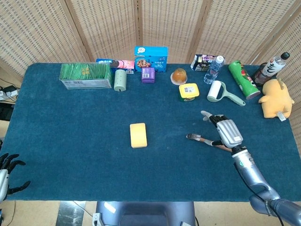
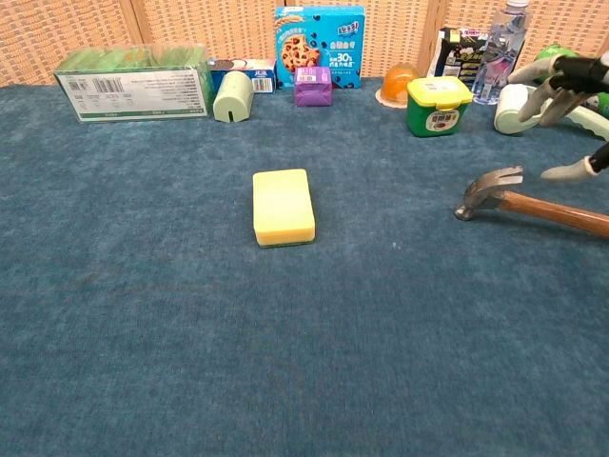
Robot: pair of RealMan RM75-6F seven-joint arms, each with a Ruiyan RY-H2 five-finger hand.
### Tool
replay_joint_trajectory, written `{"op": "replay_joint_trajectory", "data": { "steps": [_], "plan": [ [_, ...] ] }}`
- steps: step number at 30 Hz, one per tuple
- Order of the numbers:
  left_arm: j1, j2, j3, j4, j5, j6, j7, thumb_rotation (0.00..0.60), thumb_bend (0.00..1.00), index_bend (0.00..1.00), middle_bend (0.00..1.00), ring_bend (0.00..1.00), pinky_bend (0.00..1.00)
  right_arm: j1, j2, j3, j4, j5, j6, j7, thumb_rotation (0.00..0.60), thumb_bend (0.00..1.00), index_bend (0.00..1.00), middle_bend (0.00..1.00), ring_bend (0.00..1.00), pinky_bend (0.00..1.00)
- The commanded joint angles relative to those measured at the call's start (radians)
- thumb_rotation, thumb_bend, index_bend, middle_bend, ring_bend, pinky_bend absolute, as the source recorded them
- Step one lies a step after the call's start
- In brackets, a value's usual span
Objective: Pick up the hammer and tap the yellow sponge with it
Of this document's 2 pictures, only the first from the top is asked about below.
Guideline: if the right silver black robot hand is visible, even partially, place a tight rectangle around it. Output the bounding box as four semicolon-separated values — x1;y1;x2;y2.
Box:
201;110;244;149

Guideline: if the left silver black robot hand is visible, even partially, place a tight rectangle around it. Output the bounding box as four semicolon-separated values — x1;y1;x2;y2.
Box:
0;153;32;203

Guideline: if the claw hammer with wooden handle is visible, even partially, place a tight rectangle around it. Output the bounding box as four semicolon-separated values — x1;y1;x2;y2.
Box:
186;133;233;152

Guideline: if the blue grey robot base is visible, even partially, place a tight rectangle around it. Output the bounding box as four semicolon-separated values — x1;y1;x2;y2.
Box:
95;201;196;226

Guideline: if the yellow sponge with green base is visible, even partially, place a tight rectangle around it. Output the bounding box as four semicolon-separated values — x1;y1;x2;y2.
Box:
129;122;148;149

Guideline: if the pale green lint roller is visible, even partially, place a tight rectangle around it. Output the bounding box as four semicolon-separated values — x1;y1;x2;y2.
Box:
206;80;246;106

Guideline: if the green chips can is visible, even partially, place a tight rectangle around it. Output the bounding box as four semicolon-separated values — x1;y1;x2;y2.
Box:
228;60;261;100

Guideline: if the green tub with yellow lid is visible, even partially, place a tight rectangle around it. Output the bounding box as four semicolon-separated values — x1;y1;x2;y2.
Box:
178;82;200;103

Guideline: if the yellow plush toy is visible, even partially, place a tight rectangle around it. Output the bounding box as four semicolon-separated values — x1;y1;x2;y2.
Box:
258;78;295;121

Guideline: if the clear plastic water bottle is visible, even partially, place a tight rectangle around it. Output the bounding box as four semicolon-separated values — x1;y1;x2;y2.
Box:
203;55;224;85

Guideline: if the orange jelly cup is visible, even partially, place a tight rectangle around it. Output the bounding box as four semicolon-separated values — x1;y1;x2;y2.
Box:
171;68;188;85

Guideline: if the black snack packet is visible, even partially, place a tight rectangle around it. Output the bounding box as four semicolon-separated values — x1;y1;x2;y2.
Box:
190;54;226;72

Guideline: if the dark drink bottle white label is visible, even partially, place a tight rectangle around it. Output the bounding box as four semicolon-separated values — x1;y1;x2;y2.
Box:
252;52;290;88

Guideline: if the white power strip with plugs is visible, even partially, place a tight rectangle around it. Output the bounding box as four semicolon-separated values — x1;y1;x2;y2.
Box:
0;85;20;101

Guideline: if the blue tablecloth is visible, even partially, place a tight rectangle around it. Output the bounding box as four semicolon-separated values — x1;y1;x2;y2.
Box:
3;62;301;202

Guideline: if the small purple carton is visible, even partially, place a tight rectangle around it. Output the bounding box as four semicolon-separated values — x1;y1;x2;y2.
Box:
141;67;156;84

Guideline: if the blue chocolate chip cookie box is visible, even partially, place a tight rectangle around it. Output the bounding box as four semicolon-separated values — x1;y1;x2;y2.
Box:
134;46;169;73

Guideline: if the pale green cylinder holder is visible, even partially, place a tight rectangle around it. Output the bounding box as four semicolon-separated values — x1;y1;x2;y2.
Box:
113;69;128;92

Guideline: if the blue sandwich cookie box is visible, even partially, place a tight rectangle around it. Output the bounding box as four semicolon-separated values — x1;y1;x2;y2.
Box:
95;58;135;75

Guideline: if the wicker folding screen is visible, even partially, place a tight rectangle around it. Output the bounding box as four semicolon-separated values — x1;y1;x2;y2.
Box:
0;0;301;132

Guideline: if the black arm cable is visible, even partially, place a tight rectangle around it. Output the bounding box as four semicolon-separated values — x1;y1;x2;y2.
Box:
233;161;286;226

